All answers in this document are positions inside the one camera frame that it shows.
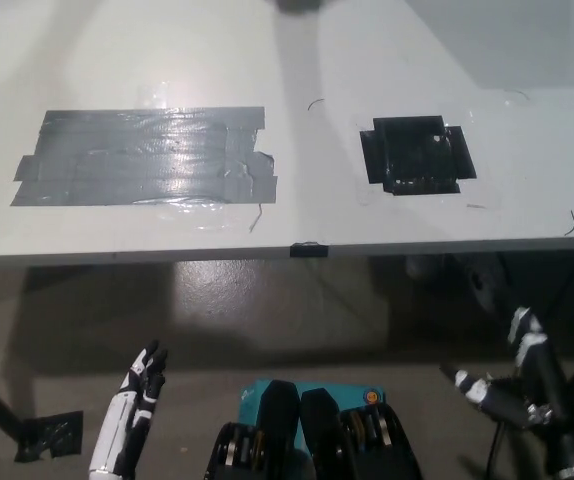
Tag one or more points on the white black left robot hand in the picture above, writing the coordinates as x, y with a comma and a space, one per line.
117, 430

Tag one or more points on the black floor tape patch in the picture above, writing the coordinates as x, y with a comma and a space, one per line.
49, 435

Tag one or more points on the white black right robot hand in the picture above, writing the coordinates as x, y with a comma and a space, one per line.
537, 395

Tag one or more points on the white rounded object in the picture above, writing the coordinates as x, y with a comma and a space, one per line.
419, 265
489, 285

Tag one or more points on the grey duct tape patch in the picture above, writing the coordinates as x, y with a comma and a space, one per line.
142, 160

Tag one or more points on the clear tape piece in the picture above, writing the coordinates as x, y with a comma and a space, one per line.
202, 215

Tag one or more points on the black teal robot body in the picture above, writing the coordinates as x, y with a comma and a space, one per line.
317, 440

